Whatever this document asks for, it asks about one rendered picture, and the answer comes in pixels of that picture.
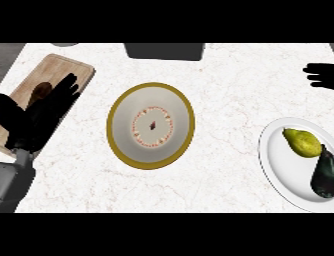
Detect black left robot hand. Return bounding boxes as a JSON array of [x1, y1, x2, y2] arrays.
[[0, 72, 83, 154]]

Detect yellow-green pear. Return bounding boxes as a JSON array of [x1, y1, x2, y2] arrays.
[[281, 127, 323, 159]]

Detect white bowl with gold rim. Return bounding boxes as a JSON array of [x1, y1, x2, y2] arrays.
[[105, 82, 196, 171]]

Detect white plate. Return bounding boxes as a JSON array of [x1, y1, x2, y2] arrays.
[[257, 116, 334, 213]]

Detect brown oval vegetable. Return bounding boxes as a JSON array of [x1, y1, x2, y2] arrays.
[[27, 82, 55, 108]]

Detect wooden cutting board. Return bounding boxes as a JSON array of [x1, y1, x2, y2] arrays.
[[0, 53, 96, 158]]

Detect dark eggplant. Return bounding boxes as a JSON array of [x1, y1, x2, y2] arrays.
[[309, 143, 334, 199]]

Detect dark grey appliance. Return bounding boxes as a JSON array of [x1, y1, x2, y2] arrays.
[[123, 43, 207, 62]]

